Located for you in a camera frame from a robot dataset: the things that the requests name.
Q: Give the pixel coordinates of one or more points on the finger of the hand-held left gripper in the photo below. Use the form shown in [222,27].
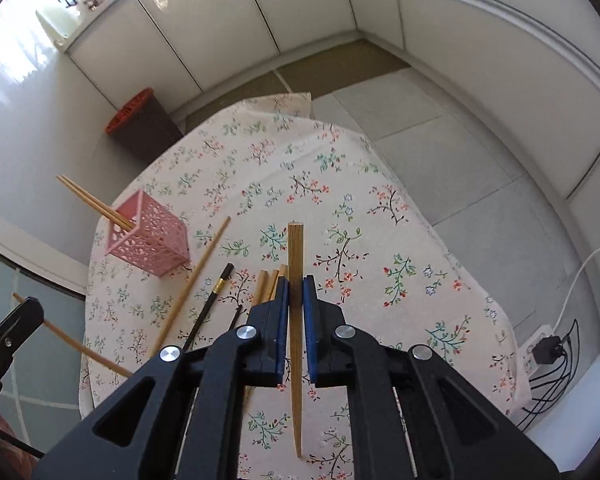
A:
[22,317]

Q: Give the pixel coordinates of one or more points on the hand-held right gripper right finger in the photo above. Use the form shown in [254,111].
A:
[308,330]

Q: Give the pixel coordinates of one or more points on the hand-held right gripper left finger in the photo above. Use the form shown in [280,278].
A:
[281,330]

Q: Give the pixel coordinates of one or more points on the black chopstick with gold band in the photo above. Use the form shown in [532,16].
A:
[215,295]

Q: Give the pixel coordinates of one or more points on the pink perforated utensil holder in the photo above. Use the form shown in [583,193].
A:
[150,240]

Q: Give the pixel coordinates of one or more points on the floral tablecloth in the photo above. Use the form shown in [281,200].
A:
[330,170]

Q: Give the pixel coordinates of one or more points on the brown bin with orange rim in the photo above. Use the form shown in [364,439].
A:
[145,130]

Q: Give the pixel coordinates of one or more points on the black power adapter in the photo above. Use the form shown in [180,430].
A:
[547,349]

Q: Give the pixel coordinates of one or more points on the white power strip with plugs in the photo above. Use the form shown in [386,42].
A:
[550,390]

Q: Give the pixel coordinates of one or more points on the white cabinet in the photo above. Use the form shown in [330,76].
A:
[230,20]

